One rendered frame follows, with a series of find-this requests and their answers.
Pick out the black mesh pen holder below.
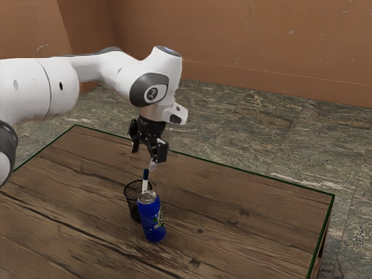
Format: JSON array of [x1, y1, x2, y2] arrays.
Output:
[[123, 180, 153, 224]]

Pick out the blue drink can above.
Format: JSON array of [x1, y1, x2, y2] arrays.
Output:
[[137, 190, 167, 243]]

